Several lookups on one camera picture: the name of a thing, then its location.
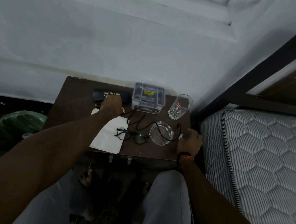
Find person's right hand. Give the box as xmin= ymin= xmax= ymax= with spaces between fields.
xmin=175 ymin=127 xmax=204 ymax=160

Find person's left hand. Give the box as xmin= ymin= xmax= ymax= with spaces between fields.
xmin=99 ymin=95 xmax=126 ymax=119

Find black glasses case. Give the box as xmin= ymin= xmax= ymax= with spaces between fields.
xmin=92 ymin=87 xmax=132 ymax=107

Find black cable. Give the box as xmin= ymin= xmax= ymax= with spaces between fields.
xmin=92 ymin=103 xmax=184 ymax=144

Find black eyeglasses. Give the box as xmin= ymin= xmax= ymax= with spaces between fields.
xmin=115 ymin=128 xmax=150 ymax=145

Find person's left forearm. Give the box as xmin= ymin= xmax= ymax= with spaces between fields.
xmin=0 ymin=103 xmax=118 ymax=224

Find person's right forearm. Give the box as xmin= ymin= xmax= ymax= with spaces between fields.
xmin=174 ymin=156 xmax=271 ymax=224

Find person's left foot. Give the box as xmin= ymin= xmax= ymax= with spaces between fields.
xmin=79 ymin=168 xmax=94 ymax=188

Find black wristband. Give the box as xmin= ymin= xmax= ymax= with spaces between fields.
xmin=177 ymin=151 xmax=192 ymax=162

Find clear glass ashtray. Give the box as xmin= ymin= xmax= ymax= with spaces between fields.
xmin=147 ymin=120 xmax=175 ymax=147

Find white paper napkin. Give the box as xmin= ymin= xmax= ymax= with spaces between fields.
xmin=88 ymin=108 xmax=127 ymax=155

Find clear drinking glass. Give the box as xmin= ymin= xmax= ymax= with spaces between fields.
xmin=167 ymin=93 xmax=194 ymax=121

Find grey plastic organizer box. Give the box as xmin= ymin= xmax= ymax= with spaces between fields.
xmin=131 ymin=81 xmax=167 ymax=115

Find grey striped quilted mattress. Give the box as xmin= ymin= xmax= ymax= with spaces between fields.
xmin=193 ymin=106 xmax=296 ymax=224

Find green lined waste bin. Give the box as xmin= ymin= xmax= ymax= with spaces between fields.
xmin=0 ymin=108 xmax=48 ymax=170

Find orange thread bracelet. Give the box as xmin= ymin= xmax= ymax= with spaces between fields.
xmin=178 ymin=154 xmax=195 ymax=167

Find black bed frame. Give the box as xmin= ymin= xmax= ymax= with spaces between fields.
xmin=191 ymin=12 xmax=296 ymax=131

